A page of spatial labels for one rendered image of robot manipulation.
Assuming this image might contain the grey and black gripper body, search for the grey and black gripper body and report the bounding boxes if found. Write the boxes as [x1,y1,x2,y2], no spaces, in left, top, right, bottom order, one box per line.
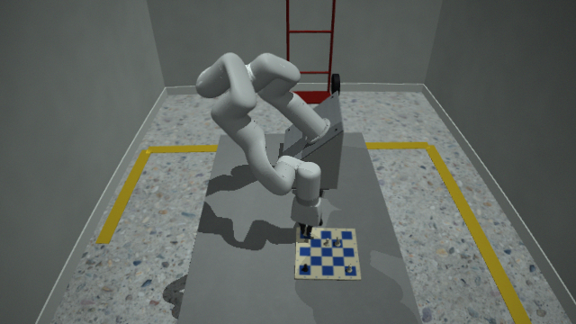
[291,196,322,227]

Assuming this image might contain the cream and blue checkered game board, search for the cream and blue checkered game board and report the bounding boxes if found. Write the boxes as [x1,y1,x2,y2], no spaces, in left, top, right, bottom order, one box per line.
[295,228,361,281]

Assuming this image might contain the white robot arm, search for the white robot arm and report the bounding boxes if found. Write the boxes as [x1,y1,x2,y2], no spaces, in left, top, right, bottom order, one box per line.
[196,53,330,206]

